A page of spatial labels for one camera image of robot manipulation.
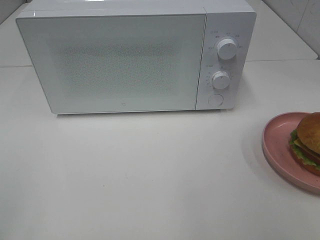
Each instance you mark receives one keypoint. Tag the white upper microwave knob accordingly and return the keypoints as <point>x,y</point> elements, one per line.
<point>226,48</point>

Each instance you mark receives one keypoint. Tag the white microwave door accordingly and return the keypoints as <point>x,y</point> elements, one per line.
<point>116,64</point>

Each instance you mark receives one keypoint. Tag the pink speckled plate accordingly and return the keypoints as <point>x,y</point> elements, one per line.
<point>278,153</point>

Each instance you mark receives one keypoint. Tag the white microwave oven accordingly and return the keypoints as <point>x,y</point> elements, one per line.
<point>223,19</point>

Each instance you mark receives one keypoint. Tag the white lower microwave knob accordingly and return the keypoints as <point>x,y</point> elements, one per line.
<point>220,80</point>

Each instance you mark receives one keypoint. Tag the white round door button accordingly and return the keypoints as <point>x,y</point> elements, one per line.
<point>215,100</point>

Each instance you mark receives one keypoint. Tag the burger with lettuce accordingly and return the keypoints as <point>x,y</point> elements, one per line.
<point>305,143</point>

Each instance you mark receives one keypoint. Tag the white microwave knob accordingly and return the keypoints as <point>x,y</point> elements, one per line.
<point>220,80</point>
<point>226,48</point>

